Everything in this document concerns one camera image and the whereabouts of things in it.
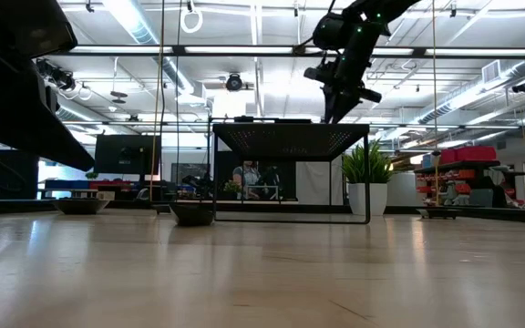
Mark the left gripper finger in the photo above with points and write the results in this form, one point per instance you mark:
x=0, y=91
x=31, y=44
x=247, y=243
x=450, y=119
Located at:
x=16, y=105

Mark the black wavy mini plate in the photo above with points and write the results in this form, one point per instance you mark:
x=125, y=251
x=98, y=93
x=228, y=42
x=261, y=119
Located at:
x=80, y=206
x=192, y=215

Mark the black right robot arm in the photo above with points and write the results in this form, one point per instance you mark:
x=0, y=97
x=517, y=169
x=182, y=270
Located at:
x=372, y=13

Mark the black perforated metal shelf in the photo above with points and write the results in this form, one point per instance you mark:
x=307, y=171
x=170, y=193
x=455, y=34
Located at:
x=290, y=141

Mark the black partition panel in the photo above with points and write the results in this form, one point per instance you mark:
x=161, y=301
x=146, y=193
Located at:
x=16, y=177

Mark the white panel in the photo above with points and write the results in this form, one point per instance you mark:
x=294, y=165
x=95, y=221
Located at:
x=319, y=182

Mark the green plant in white pot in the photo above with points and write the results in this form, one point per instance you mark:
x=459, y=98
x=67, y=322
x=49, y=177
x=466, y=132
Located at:
x=367, y=182

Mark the black background stand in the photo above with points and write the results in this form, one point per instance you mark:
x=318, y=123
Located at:
x=243, y=119

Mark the blue red workbench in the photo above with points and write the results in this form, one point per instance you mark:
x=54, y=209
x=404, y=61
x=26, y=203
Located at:
x=75, y=184

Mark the black ceiling fixture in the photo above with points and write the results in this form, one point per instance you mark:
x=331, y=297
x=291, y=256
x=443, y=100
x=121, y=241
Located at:
x=119, y=95

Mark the small green plant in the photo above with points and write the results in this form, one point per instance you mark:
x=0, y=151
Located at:
x=91, y=175
x=231, y=187

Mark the white LED light bar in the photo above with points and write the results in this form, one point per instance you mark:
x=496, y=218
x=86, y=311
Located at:
x=121, y=49
x=479, y=51
x=239, y=49

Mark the person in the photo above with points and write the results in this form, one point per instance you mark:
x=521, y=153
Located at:
x=248, y=177

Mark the black TV monitor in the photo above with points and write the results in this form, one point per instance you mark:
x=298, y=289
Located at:
x=126, y=155

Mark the red storage bin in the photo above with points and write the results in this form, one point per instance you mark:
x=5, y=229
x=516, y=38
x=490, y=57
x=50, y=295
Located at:
x=476, y=154

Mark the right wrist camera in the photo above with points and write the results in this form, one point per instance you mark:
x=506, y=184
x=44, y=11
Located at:
x=318, y=73

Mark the black overhead camera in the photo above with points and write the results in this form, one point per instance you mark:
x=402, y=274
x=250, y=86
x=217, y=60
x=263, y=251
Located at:
x=233, y=82

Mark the black ceiling camera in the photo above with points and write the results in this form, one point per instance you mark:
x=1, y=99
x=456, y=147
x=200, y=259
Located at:
x=522, y=86

